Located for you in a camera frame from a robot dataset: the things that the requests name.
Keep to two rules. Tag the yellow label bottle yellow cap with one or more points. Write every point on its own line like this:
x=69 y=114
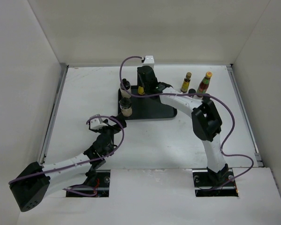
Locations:
x=141 y=91

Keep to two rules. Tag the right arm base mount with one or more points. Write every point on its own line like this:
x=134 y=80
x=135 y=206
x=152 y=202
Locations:
x=205 y=187

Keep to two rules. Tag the black plastic tray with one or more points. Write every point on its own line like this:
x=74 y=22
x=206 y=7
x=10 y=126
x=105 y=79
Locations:
x=149 y=109

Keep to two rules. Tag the yellow label brown bottle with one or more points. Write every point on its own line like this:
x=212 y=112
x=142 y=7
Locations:
x=186 y=82

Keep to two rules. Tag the dark spice jar black lid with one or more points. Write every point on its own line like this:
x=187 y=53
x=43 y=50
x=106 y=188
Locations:
x=191 y=91

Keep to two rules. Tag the white powder shaker black lid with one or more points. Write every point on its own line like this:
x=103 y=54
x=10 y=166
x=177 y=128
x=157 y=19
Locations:
x=125 y=88

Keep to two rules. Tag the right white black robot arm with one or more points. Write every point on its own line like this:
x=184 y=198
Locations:
x=206 y=121

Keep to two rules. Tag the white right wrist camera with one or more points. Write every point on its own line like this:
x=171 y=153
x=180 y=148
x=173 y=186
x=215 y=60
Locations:
x=148 y=61

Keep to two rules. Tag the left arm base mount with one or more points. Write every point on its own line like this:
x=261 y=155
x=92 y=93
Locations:
x=96 y=185

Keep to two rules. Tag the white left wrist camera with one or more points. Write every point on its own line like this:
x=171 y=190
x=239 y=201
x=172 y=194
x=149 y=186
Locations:
x=96 y=122

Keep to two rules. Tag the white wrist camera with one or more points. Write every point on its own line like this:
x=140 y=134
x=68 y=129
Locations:
x=148 y=61
x=96 y=122

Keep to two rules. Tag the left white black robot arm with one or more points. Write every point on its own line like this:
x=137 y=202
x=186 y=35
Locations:
x=38 y=181

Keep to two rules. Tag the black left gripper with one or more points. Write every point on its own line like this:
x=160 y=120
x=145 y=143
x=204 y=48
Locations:
x=115 y=128

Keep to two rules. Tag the clear shaker black grinder lid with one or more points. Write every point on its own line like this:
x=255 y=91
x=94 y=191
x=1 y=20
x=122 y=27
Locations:
x=126 y=107

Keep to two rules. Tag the red green chili sauce bottle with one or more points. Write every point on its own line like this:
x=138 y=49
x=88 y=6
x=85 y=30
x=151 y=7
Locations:
x=204 y=84

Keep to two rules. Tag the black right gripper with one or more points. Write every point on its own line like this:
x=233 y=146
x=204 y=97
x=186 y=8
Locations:
x=139 y=83

